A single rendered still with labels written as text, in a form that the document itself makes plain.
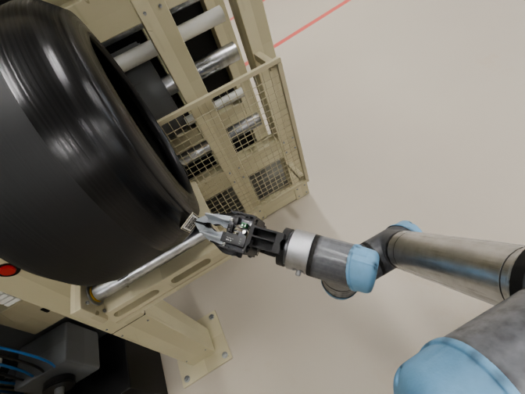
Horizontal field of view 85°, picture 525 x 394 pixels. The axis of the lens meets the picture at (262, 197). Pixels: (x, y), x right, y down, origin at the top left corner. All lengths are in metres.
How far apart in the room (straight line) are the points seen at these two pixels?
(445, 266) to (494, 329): 0.20
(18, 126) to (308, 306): 1.38
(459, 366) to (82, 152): 0.47
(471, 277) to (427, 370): 0.20
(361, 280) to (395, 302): 1.09
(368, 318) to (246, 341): 0.60
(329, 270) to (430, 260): 0.15
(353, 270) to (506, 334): 0.27
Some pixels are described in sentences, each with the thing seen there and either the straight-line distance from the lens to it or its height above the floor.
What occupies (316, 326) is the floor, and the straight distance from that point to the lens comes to 1.55.
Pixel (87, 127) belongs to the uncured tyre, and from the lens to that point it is 0.48.
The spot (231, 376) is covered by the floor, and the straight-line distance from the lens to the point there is 1.61.
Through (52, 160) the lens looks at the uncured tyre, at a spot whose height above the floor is 1.30.
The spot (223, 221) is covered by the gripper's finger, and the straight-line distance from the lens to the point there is 0.60.
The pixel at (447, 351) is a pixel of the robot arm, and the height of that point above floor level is 1.24.
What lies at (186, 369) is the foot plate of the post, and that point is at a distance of 1.70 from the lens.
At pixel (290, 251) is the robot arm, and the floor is 1.05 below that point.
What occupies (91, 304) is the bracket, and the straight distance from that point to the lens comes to 0.87.
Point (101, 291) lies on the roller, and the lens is 0.86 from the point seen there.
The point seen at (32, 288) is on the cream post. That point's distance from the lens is 0.94.
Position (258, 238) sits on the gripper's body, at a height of 1.06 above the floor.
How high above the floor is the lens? 1.49
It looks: 48 degrees down
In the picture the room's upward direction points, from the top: 24 degrees counter-clockwise
